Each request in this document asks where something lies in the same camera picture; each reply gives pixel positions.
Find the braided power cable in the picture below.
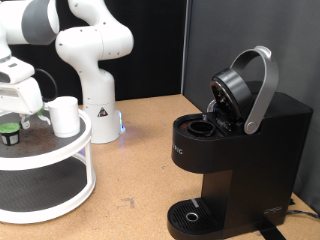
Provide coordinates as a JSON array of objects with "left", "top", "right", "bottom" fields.
[{"left": 286, "top": 198, "right": 320, "bottom": 221}]

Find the white two-tier turntable rack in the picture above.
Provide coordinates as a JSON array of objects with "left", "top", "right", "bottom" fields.
[{"left": 0, "top": 102, "right": 97, "bottom": 225}]

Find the white mug with green tape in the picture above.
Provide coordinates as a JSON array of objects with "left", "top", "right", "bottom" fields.
[{"left": 37, "top": 95, "right": 82, "bottom": 138}]

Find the black tape strip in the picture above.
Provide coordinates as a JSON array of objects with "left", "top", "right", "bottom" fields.
[{"left": 254, "top": 219, "right": 288, "bottom": 240}]

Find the black Keurig coffee machine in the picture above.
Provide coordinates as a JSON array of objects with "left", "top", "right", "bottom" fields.
[{"left": 167, "top": 45, "right": 314, "bottom": 240}]

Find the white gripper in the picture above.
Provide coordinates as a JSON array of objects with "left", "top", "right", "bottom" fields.
[{"left": 0, "top": 77, "right": 45, "bottom": 130}]

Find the green lid coffee pod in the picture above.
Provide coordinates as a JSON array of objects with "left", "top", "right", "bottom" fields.
[{"left": 0, "top": 122, "right": 22, "bottom": 147}]

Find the black curtain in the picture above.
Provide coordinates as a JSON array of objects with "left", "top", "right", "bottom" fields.
[{"left": 0, "top": 0, "right": 187, "bottom": 110}]

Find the black camera cable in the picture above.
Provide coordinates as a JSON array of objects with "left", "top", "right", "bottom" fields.
[{"left": 34, "top": 68, "right": 59, "bottom": 102}]

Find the grey partition panel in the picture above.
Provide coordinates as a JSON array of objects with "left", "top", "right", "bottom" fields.
[{"left": 181, "top": 0, "right": 320, "bottom": 214}]

